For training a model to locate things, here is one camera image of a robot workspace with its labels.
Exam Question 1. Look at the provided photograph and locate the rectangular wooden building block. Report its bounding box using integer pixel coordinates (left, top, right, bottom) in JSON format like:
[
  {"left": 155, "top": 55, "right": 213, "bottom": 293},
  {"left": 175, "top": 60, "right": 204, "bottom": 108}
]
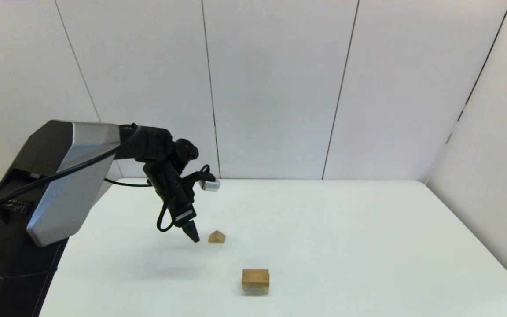
[{"left": 242, "top": 269, "right": 270, "bottom": 285}]

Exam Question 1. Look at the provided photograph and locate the arched wooden building block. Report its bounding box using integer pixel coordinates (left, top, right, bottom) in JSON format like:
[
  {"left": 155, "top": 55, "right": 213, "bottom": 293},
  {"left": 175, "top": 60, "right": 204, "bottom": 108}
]
[{"left": 242, "top": 282, "right": 270, "bottom": 296}]

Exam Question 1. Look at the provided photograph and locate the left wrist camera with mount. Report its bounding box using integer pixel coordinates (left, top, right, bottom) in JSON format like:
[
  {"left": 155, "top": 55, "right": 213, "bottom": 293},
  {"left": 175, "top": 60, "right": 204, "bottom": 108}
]
[{"left": 182, "top": 165, "right": 221, "bottom": 192}]

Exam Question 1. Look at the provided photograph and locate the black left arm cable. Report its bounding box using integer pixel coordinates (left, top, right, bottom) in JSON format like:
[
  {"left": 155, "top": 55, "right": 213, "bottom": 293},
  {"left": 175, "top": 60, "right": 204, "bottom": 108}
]
[{"left": 0, "top": 124, "right": 179, "bottom": 282}]

